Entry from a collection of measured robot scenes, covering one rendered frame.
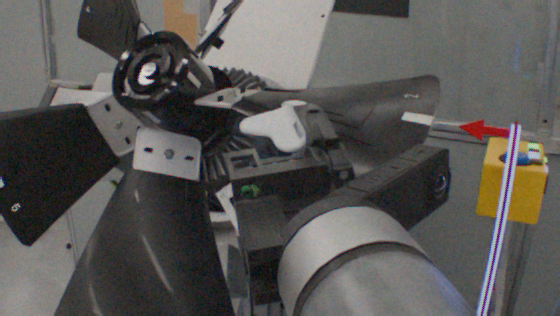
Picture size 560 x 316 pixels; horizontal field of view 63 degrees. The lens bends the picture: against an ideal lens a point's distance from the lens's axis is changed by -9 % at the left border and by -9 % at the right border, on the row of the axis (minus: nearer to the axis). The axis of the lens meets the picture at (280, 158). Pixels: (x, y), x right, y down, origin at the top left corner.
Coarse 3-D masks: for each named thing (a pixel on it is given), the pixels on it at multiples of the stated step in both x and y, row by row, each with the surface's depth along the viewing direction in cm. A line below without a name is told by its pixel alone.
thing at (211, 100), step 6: (222, 90) 68; (240, 90) 69; (246, 90) 68; (252, 90) 68; (204, 96) 64; (210, 96) 65; (216, 96) 65; (240, 96) 65; (246, 96) 65; (198, 102) 62; (204, 102) 62; (210, 102) 61; (216, 102) 62; (222, 102) 62; (228, 102) 62; (234, 102) 62
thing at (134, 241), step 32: (128, 192) 60; (160, 192) 62; (192, 192) 64; (128, 224) 59; (160, 224) 60; (192, 224) 62; (96, 256) 56; (128, 256) 57; (160, 256) 58; (192, 256) 60; (96, 288) 55; (128, 288) 56; (160, 288) 57; (192, 288) 58; (224, 288) 60
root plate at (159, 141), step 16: (144, 128) 64; (144, 144) 64; (160, 144) 65; (176, 144) 66; (192, 144) 67; (144, 160) 63; (160, 160) 64; (176, 160) 65; (192, 160) 66; (192, 176) 65
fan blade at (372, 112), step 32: (256, 96) 62; (288, 96) 61; (320, 96) 60; (352, 96) 60; (384, 96) 59; (352, 128) 53; (384, 128) 52; (416, 128) 52; (352, 160) 49; (384, 160) 49
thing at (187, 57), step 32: (160, 32) 65; (128, 64) 66; (160, 64) 64; (192, 64) 62; (128, 96) 63; (160, 96) 60; (192, 96) 63; (160, 128) 66; (192, 128) 70; (224, 128) 69
